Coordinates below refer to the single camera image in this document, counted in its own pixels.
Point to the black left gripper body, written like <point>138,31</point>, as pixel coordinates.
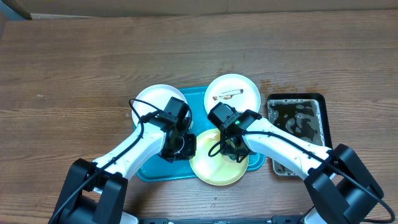
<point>182,146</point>

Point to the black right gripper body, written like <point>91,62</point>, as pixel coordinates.
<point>233,150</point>

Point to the yellow-green plate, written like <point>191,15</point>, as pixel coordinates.
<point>219,170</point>

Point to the white plate with small stain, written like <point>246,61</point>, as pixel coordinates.
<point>157,95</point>

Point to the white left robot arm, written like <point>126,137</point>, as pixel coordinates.
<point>94,192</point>

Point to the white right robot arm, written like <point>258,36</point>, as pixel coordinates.
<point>339,184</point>

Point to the teal plastic tray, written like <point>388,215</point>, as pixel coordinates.
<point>156,168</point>

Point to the black tray of soapy water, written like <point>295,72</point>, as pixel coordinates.
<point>303,115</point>

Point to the white plate with sauce streak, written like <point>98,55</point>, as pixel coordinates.
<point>235,90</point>

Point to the black rail at table edge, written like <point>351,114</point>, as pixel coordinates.
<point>277,219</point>

